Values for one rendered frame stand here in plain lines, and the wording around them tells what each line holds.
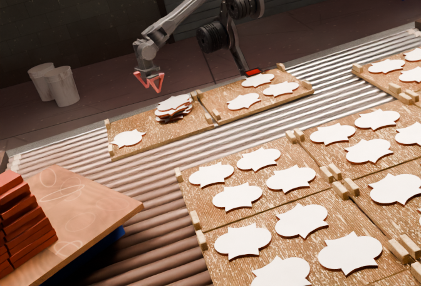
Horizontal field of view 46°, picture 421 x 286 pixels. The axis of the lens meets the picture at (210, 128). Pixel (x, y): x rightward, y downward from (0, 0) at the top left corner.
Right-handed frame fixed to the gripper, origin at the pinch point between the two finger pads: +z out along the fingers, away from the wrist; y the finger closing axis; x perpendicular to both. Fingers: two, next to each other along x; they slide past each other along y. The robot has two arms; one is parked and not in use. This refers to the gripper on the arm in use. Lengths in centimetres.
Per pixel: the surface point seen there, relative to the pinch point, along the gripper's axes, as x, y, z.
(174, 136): -5.0, 19.1, 14.1
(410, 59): 86, 57, 10
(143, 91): 113, -286, 112
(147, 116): -1.9, -9.2, 14.6
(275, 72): 56, 9, 13
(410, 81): 69, 68, 11
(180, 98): 10.0, 2.2, 8.3
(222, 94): 28.6, 5.2, 13.6
